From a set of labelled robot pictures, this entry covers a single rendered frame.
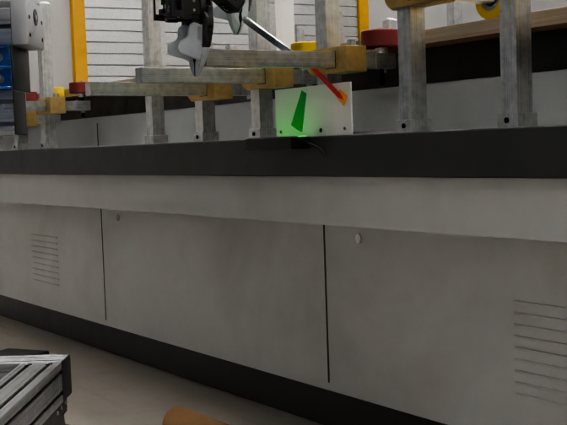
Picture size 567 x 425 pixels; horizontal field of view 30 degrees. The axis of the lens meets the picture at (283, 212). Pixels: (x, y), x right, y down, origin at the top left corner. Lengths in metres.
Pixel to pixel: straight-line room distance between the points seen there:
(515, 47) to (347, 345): 0.99
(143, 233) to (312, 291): 0.91
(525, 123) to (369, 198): 0.43
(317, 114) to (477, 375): 0.60
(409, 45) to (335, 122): 0.25
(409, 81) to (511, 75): 0.25
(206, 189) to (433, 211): 0.81
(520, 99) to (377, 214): 0.43
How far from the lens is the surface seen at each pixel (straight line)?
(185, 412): 2.49
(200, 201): 2.57
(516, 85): 1.71
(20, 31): 2.21
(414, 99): 1.89
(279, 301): 2.67
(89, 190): 3.16
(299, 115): 2.15
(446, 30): 2.06
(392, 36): 2.12
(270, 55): 1.97
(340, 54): 2.04
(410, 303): 2.27
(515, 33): 1.72
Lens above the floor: 0.68
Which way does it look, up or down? 4 degrees down
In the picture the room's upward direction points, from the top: 2 degrees counter-clockwise
